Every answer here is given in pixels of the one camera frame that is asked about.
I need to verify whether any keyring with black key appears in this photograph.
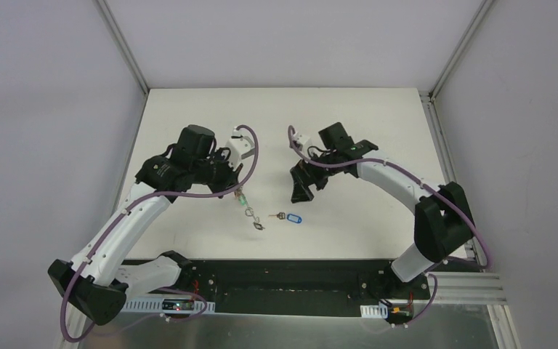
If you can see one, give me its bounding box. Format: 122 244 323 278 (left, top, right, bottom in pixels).
234 188 265 230

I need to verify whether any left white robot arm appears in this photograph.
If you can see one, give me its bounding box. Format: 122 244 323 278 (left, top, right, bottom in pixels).
47 124 259 326

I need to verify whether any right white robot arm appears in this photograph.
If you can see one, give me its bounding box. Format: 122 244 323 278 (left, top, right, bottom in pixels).
288 122 476 298

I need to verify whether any blue tag key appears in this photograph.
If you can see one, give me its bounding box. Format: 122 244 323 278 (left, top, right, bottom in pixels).
270 212 303 224

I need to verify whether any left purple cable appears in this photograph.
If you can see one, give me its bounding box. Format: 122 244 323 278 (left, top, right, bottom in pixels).
60 124 261 344

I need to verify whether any purple cable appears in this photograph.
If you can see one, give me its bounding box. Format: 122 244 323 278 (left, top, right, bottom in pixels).
60 124 261 344
286 125 493 330

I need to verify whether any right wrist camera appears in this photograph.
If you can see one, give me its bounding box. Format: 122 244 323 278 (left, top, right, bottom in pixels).
291 132 313 154

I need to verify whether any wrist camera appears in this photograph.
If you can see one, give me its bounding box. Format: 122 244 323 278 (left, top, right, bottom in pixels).
291 132 313 154
225 127 256 169

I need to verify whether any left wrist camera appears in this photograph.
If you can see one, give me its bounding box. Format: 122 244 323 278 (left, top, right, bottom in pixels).
225 127 256 169

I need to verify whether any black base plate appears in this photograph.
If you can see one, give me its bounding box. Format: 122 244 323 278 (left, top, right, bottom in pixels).
124 259 481 318

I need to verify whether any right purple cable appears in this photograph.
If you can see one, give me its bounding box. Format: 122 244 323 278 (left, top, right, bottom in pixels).
286 125 493 330

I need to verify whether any right white cable duct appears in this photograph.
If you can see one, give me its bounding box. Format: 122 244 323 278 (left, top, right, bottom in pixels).
360 304 389 319

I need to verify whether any white cable duct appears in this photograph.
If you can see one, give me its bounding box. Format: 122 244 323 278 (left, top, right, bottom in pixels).
360 304 389 319
121 295 216 315

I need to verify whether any left white cable duct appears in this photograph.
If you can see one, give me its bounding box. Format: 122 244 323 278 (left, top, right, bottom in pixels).
121 295 216 315

